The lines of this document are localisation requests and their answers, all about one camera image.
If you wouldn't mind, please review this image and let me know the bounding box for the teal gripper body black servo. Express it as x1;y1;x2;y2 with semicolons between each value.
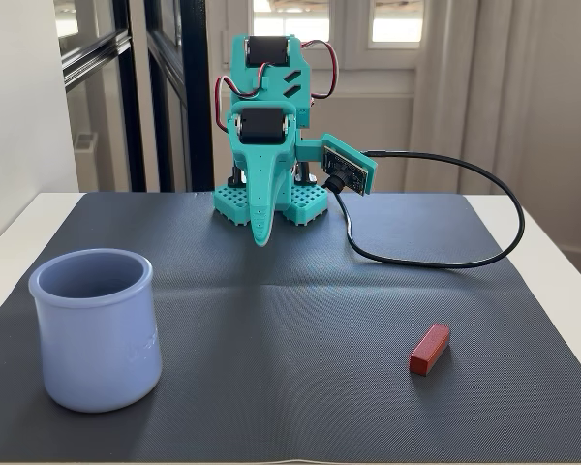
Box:
225;100;324;163

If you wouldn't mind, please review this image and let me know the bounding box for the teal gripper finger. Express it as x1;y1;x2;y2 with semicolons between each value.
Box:
265;153;292;244
230;150;275;248

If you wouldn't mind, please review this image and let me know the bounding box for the red wooden block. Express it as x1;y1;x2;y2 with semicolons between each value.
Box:
409;323;451;378

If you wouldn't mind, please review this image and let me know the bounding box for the teal perforated robot base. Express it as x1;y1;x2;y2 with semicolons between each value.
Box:
212;164;330;229

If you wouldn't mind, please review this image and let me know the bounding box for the black framed glass door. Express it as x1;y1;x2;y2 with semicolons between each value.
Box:
57;0;210;193

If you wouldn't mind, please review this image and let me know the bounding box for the white framed window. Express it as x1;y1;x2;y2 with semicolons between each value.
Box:
220;0;469;72

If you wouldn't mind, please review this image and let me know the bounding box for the dark grey textured mat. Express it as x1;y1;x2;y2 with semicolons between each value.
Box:
0;192;581;464

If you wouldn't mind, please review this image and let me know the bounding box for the blue plastic cup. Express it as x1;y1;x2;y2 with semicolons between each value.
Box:
27;248;164;414

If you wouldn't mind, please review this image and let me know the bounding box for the white curtain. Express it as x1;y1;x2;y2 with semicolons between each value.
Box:
406;0;581;265

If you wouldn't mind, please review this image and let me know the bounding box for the red black servo wire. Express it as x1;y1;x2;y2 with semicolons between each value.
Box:
298;38;341;102
214;74;241;133

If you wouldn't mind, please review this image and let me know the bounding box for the wrist camera board teal mount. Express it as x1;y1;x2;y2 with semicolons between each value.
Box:
319;131;379;197

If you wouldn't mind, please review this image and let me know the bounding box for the small white wall box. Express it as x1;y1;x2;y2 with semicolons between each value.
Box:
74;131;99;153

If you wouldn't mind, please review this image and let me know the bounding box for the black camera cable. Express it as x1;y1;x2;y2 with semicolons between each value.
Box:
336;149;526;269

